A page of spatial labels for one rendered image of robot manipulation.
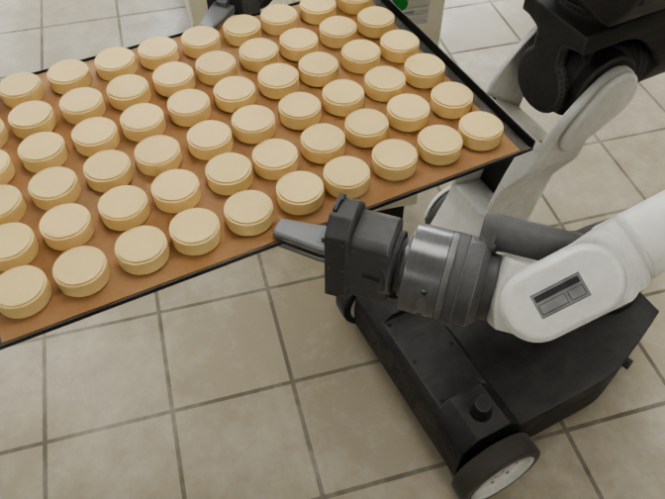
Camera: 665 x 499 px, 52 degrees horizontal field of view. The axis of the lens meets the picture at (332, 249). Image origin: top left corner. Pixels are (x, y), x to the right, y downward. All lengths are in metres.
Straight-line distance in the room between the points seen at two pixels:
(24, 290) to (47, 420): 1.16
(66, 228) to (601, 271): 0.50
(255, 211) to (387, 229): 0.14
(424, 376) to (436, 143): 0.85
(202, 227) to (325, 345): 1.14
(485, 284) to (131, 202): 0.36
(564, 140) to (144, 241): 0.64
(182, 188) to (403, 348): 0.94
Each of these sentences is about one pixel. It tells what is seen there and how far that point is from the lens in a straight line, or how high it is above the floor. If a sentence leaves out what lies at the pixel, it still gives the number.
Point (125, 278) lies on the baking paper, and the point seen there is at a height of 1.00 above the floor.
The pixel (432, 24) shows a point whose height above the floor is 0.68.
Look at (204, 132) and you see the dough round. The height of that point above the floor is 1.02.
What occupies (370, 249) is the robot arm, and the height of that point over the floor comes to 1.04.
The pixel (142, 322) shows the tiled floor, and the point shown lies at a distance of 1.90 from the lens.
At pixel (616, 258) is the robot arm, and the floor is 1.08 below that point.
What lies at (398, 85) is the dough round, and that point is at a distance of 0.84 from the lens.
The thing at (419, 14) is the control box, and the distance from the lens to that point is 1.55.
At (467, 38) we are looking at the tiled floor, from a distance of 2.84.
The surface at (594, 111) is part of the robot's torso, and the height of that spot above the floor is 0.90.
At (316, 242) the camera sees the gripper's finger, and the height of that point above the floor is 1.01.
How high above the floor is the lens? 1.53
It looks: 51 degrees down
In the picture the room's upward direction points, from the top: straight up
